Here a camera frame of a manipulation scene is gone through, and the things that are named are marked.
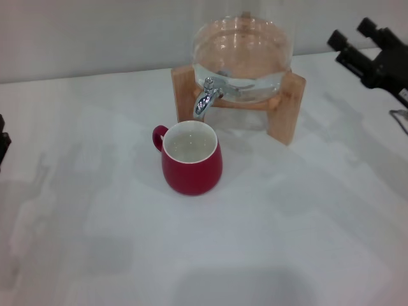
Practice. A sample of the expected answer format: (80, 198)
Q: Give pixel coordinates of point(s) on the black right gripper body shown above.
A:
(392, 70)

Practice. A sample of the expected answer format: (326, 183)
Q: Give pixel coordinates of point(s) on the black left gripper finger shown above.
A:
(4, 143)

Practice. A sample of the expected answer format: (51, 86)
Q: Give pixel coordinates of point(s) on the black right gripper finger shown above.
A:
(382, 36)
(354, 60)

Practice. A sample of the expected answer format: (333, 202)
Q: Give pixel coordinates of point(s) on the chrome faucet tap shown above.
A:
(204, 102)

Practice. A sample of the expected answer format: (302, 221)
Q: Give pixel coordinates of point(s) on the red ceramic cup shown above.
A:
(191, 178)

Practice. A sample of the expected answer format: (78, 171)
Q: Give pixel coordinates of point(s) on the glass water dispenser jar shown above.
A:
(245, 48)

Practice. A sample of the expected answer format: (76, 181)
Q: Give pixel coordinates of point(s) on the wooden dispenser stand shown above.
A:
(183, 99)

